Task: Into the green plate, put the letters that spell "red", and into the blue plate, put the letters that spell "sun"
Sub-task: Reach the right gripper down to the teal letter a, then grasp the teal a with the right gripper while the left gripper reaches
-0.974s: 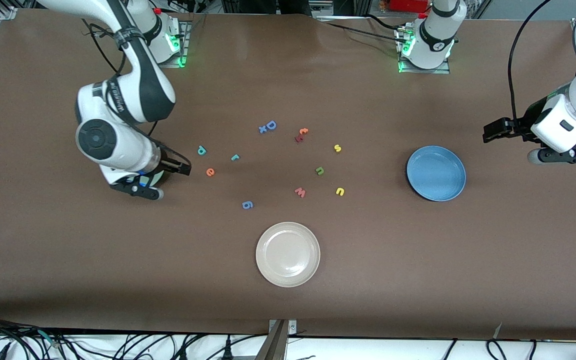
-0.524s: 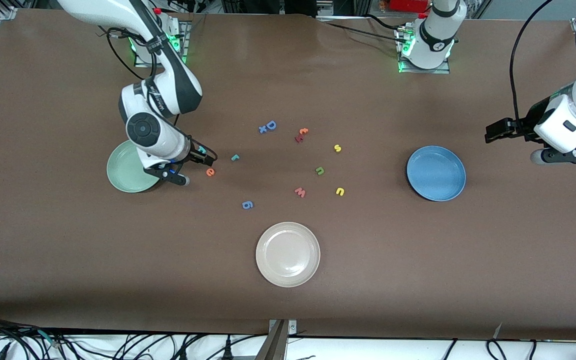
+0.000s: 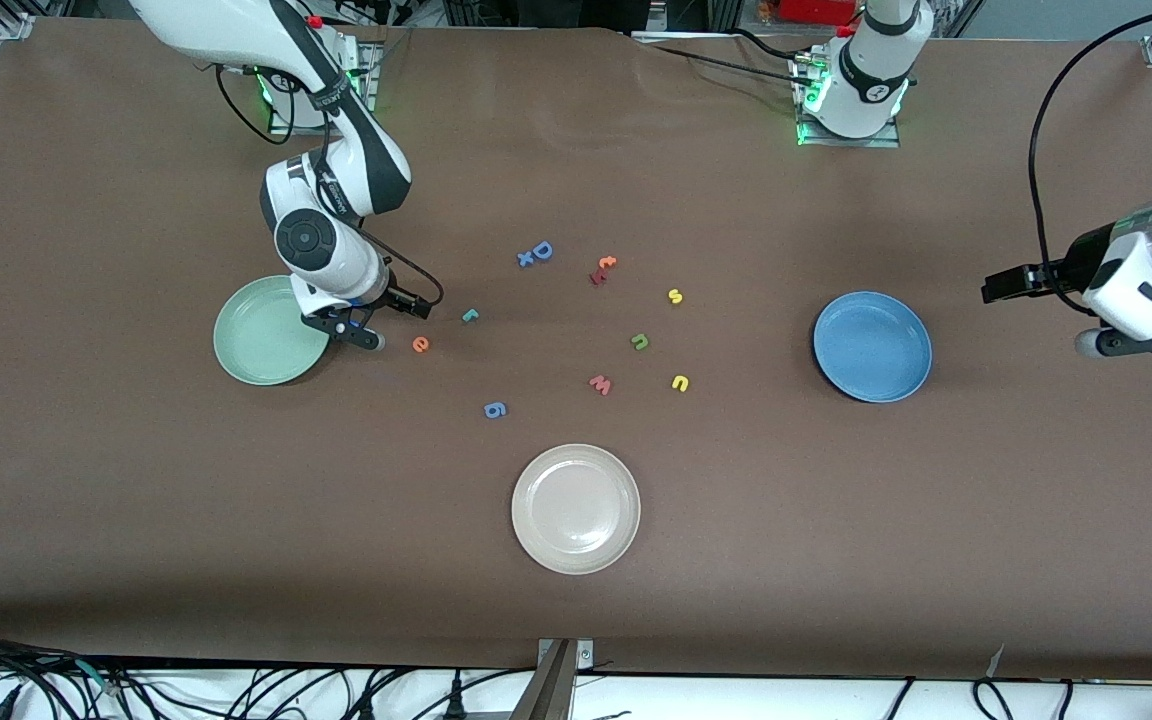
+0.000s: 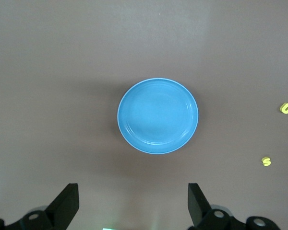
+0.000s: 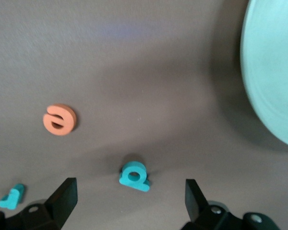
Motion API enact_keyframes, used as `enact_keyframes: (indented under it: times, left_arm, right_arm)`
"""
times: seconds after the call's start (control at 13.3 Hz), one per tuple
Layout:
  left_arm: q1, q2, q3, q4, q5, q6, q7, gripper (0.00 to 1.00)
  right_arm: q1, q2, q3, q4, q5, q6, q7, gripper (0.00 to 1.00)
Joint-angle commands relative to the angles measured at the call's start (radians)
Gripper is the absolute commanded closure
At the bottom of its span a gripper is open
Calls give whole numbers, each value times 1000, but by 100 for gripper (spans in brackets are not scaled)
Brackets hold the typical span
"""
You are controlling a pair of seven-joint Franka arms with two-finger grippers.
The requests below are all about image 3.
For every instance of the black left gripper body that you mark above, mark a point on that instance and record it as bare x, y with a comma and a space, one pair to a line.
1064, 273

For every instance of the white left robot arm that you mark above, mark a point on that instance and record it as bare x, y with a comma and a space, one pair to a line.
871, 70

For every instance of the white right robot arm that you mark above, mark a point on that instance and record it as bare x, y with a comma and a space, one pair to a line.
316, 240

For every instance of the blue foam letter g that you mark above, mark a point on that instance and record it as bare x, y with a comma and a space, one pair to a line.
495, 409

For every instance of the pale green plate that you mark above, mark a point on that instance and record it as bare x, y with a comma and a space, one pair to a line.
256, 340

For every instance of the blue foam letter D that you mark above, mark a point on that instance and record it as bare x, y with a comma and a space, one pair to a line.
542, 251

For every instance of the blue plate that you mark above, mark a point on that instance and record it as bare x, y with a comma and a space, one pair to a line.
871, 350

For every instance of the pink foam letter w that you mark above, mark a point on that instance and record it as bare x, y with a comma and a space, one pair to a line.
601, 384

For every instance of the beige plate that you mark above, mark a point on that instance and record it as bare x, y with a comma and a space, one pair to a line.
576, 510

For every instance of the brown table cover sheet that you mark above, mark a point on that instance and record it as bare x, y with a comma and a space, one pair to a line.
136, 500

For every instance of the red box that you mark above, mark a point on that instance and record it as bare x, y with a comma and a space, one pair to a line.
816, 10

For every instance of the black equipment box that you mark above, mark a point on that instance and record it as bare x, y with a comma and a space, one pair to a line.
586, 12

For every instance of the white paper tag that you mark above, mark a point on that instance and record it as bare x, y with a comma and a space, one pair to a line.
996, 662

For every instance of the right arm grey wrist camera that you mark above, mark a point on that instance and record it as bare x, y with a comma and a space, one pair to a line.
341, 328

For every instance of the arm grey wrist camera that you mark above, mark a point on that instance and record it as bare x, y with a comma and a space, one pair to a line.
341, 328
1136, 340

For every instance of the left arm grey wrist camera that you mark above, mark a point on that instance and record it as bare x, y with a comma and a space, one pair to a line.
1136, 340

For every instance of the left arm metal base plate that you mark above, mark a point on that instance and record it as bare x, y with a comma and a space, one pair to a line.
886, 138

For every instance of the aluminium frame strut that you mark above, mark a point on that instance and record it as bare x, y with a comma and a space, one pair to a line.
551, 690

